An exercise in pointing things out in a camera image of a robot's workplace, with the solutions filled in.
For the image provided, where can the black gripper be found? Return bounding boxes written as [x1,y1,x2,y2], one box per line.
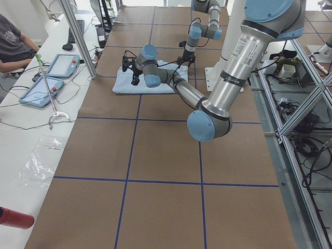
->
[131,65,142,86]
[178,53,196,65]

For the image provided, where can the light blue striped shirt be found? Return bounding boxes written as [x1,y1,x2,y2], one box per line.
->
[112,60,189,94]

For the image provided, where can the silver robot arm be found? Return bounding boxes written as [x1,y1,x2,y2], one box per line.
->
[177,0,222,66]
[129,1,306,142]

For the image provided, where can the far blue teach pendant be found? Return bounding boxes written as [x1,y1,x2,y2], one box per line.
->
[46,54,80,78]

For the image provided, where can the blue teach pendant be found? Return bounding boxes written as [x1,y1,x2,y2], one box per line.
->
[19,76,64,108]
[46,54,80,78]

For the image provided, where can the black computer mouse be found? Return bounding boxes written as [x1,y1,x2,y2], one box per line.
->
[62,43,73,51]

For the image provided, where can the black keyboard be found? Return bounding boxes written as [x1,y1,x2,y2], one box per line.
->
[67,19,85,44]

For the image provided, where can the brown paper table cover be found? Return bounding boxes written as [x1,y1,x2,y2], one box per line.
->
[26,7,296,248]

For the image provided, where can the near blue teach pendant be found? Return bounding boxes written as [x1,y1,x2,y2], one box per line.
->
[19,76,64,108]

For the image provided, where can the metal reacher grabber tool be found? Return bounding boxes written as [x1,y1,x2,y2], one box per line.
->
[35,53,71,130]

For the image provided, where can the person in grey shirt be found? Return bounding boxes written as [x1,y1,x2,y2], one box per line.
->
[1,15,39,73]

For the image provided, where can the clear plastic zip bag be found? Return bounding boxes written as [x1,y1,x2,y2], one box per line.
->
[13,136,68,189]

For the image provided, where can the red cylindrical bottle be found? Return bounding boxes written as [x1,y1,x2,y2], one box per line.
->
[1,207,35,229]

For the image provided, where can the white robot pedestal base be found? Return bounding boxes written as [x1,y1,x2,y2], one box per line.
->
[204,0,245,92]

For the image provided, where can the aluminium frame post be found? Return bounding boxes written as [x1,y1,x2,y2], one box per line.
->
[59,0,97,79]

